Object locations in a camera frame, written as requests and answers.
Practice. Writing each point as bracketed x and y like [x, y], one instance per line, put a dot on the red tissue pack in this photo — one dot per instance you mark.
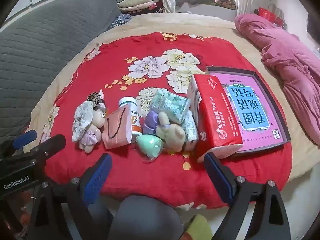
[215, 115]

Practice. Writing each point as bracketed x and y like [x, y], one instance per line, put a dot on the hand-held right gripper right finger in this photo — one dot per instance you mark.
[220, 177]

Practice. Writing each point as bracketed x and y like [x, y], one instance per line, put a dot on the clothes pile on windowsill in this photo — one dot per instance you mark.
[200, 0]

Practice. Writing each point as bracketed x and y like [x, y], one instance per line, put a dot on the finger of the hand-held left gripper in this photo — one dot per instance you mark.
[50, 145]
[25, 138]

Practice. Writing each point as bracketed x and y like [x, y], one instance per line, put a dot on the small white sachet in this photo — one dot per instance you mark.
[101, 95]

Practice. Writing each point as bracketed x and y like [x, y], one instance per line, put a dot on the green tissue pack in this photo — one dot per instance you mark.
[170, 103]

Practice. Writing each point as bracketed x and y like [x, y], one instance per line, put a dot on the person's grey trouser knee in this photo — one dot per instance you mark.
[145, 217]

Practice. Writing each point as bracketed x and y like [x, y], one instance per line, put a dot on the small white tissue pack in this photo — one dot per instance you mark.
[191, 132]

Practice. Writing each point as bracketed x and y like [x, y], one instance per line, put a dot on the blue patterned pillow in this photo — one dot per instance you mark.
[120, 21]

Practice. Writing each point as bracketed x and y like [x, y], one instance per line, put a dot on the yellow green cloth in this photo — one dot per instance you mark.
[200, 227]

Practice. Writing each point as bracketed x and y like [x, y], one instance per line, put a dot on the beige bed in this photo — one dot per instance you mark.
[175, 22]

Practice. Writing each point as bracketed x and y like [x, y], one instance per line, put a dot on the stack of folded clothes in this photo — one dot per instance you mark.
[135, 3]

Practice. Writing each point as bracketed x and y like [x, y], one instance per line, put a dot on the leopard print scrunchie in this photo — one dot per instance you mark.
[93, 98]

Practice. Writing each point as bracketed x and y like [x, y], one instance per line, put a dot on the white pill bottle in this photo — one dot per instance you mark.
[130, 103]

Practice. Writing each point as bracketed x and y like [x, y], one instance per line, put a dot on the small pink paper bag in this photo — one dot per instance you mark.
[117, 132]

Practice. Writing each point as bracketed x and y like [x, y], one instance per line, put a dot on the grey box with pink book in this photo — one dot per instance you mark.
[252, 105]

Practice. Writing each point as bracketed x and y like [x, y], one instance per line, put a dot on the green makeup sponge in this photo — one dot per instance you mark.
[150, 145]

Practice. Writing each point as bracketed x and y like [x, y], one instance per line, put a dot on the red gift bag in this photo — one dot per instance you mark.
[266, 13]
[279, 18]

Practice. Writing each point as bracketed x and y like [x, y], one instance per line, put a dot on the beige plush bear purple dress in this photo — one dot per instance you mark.
[172, 132]

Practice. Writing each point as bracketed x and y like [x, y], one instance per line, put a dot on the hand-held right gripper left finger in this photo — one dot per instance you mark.
[97, 177]

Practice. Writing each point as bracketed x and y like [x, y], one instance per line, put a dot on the doll with floral hat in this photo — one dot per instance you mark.
[83, 120]

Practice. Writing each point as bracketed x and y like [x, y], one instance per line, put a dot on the pink quilt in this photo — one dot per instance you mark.
[287, 52]

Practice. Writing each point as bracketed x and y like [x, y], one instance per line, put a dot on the red floral blanket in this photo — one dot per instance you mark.
[175, 180]

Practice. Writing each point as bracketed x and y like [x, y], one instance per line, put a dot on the grey quilted headboard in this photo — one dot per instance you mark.
[45, 42]

